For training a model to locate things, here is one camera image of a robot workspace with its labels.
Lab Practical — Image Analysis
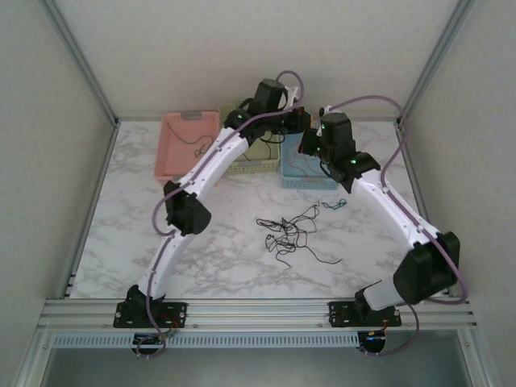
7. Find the thin red cable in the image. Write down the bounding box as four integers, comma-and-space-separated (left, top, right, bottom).
300, 151, 323, 178

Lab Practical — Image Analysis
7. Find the long green cable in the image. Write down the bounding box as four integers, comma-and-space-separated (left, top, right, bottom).
167, 123, 214, 159

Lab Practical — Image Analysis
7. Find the light blue plastic basket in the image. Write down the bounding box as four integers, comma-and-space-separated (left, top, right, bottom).
279, 132, 339, 190

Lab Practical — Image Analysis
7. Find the pale green plastic basket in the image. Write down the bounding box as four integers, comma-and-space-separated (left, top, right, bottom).
219, 103, 281, 175

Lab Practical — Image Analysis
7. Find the pink plastic basket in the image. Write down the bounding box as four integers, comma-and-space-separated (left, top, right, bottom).
154, 109, 222, 189

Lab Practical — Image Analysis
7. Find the small circuit board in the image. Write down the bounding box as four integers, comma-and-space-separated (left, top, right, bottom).
361, 330, 388, 351
134, 332, 169, 347

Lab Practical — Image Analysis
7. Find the aluminium frame post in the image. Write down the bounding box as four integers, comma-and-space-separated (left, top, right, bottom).
42, 0, 121, 127
396, 0, 477, 128

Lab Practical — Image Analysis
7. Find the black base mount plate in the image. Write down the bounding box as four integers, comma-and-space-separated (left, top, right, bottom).
112, 300, 189, 330
328, 300, 404, 330

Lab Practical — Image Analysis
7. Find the aluminium front rail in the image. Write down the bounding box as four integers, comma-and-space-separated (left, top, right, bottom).
40, 297, 479, 334

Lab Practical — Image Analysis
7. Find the white slotted cable duct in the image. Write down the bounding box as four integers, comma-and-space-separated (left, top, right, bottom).
51, 331, 361, 350

